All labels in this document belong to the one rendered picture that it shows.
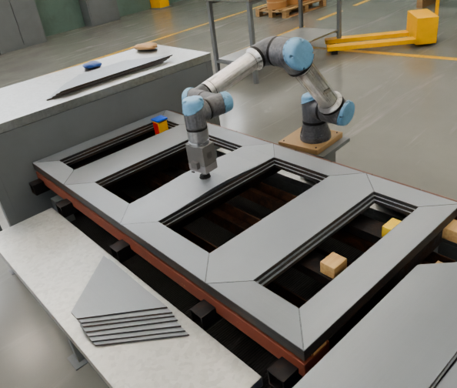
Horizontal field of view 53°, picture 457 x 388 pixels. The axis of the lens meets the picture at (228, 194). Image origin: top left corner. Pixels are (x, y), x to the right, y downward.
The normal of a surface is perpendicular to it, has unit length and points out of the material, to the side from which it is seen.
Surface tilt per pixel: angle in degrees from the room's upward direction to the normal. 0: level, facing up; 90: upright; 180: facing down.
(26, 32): 90
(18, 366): 0
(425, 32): 90
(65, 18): 90
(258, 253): 0
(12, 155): 90
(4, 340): 0
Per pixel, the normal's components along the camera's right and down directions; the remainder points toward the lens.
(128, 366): -0.12, -0.85
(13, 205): 0.67, 0.31
